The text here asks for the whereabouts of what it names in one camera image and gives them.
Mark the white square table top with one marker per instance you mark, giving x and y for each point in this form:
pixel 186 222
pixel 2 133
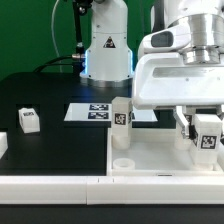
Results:
pixel 157 152

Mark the white marker sheet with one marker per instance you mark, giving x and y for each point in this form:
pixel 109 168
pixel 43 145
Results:
pixel 103 112

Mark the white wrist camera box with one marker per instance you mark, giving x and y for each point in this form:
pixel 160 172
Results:
pixel 167 40

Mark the white front fence bar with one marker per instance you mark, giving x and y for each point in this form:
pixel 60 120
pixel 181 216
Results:
pixel 111 190

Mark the black camera pole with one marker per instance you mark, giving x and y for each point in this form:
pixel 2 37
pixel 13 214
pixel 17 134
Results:
pixel 80 8

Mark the white part at left edge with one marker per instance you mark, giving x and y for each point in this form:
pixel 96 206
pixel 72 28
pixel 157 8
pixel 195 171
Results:
pixel 3 143

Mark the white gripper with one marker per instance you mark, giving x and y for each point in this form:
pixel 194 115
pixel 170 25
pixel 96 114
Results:
pixel 163 80

